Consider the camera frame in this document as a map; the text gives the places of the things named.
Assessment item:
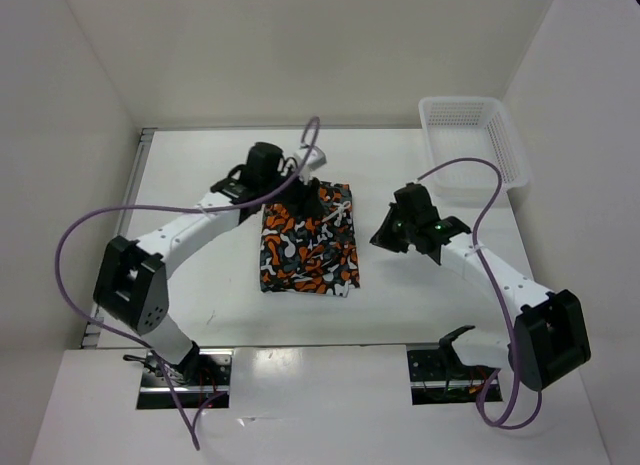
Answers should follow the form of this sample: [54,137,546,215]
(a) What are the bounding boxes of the orange grey camouflage shorts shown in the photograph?
[259,181,360,297]

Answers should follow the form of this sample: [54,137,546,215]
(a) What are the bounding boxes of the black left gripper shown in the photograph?
[261,163,325,221]

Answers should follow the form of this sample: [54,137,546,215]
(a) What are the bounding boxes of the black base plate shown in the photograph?
[406,344,494,405]
[123,349,233,410]

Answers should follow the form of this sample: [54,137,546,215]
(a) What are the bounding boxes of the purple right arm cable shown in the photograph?
[414,157,544,430]

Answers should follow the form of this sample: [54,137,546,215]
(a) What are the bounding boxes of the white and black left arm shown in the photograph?
[93,142,326,385]

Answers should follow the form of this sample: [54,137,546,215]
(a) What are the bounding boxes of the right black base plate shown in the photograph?
[406,344,494,405]

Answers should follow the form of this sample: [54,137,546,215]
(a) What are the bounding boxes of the white perforated plastic basket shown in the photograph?
[418,96,531,190]

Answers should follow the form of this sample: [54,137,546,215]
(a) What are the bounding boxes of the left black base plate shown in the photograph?
[123,349,233,410]

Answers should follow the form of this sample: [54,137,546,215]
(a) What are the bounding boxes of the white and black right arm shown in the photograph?
[370,183,592,392]

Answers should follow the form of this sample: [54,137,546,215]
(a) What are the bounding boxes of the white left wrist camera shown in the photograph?
[293,147,327,181]

